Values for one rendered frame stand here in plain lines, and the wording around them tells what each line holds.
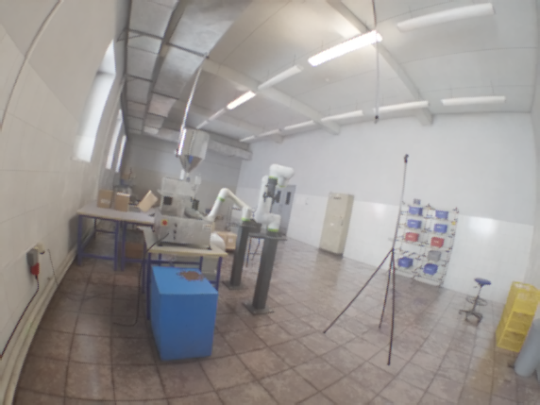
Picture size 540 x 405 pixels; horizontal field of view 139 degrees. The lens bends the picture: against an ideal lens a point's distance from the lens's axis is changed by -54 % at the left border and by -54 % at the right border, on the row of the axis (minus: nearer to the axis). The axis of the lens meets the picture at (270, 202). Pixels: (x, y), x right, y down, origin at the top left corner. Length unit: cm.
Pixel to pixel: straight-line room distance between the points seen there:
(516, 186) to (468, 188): 134
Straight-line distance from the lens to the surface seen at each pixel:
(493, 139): 650
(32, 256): 203
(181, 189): 199
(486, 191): 613
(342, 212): 697
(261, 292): 264
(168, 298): 154
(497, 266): 606
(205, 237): 209
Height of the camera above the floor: 130
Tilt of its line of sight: level
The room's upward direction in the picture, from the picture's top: 10 degrees clockwise
